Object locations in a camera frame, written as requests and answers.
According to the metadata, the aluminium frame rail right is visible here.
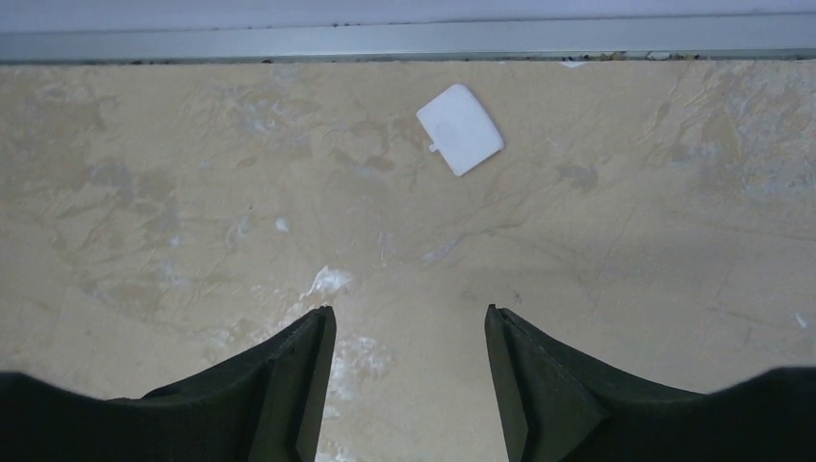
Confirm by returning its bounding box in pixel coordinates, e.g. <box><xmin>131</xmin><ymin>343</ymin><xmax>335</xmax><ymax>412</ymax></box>
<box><xmin>1</xmin><ymin>13</ymin><xmax>815</xmax><ymax>64</ymax></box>

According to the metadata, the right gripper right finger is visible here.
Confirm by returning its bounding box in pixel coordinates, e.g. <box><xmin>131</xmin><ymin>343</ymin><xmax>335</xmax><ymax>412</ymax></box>
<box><xmin>485</xmin><ymin>305</ymin><xmax>815</xmax><ymax>461</ymax></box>

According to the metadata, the white battery cover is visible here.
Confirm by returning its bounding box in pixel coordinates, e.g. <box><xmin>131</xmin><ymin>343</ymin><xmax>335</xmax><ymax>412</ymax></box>
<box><xmin>416</xmin><ymin>84</ymin><xmax>504</xmax><ymax>177</ymax></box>

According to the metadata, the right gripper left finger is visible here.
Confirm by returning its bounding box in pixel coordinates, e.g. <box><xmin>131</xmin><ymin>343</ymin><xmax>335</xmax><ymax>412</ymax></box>
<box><xmin>1</xmin><ymin>306</ymin><xmax>337</xmax><ymax>461</ymax></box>

